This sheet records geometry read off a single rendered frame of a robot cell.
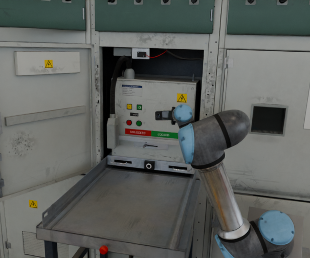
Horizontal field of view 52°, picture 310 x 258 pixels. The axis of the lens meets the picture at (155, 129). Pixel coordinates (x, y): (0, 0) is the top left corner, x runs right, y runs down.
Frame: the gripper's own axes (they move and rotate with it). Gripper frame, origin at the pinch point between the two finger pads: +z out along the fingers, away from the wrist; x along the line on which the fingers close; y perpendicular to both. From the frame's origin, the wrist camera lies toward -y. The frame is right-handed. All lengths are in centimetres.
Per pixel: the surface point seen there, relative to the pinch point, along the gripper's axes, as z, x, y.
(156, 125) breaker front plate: 15.7, -4.3, -7.1
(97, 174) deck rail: 17, -33, -41
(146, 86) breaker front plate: 11.6, 17.6, -13.7
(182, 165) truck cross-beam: 16.4, -27.3, 8.4
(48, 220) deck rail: -33, -46, -54
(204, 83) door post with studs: -1.1, 17.7, 17.4
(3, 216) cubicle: 57, -68, -111
